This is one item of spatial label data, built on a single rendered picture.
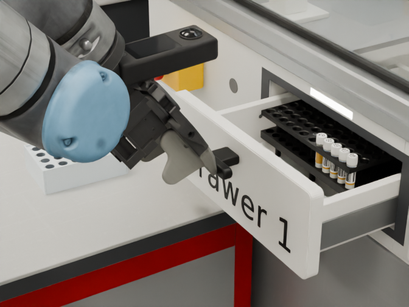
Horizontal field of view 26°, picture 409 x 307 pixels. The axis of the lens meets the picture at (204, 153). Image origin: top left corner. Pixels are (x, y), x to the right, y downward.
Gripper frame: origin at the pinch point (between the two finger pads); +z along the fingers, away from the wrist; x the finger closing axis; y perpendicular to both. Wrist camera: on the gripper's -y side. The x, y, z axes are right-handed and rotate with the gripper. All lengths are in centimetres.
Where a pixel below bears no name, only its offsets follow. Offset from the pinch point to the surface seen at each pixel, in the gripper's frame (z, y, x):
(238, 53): 9.2, -15.2, -20.4
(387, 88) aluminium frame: 4.4, -19.1, 8.8
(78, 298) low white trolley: 11.6, 22.9, -11.0
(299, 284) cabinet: 32.6, 1.3, -3.9
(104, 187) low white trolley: 11.5, 10.8, -23.1
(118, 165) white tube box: 12.0, 7.2, -25.0
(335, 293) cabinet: 29.8, -0.7, 3.8
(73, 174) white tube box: 7.7, 12.5, -25.3
